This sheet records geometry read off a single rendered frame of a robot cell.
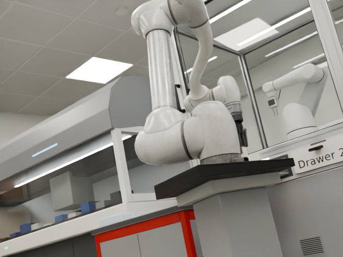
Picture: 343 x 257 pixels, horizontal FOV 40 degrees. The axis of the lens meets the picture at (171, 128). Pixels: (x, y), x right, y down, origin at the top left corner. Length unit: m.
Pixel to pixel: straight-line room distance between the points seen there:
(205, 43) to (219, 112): 0.54
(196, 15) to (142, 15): 0.23
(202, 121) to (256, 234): 0.44
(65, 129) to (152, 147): 1.54
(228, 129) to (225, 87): 0.70
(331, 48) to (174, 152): 1.04
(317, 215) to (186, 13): 1.13
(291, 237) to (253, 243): 0.83
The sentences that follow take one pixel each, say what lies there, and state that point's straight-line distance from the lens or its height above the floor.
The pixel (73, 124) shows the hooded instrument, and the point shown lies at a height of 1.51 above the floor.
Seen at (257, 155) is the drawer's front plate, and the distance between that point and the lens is 2.17.
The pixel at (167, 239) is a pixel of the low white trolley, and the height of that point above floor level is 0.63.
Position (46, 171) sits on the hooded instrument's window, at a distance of 3.40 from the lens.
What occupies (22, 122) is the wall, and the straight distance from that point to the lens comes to 6.63.
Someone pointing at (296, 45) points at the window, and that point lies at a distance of 2.51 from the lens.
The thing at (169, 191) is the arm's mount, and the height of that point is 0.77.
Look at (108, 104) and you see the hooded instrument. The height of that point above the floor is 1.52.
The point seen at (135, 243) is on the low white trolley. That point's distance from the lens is 2.25.
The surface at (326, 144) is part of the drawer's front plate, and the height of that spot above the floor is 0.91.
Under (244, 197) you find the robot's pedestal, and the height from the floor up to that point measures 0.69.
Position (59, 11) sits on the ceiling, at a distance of 4.38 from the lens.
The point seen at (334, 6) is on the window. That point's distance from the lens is 2.66.
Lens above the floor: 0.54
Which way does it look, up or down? 15 degrees up
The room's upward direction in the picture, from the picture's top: 11 degrees counter-clockwise
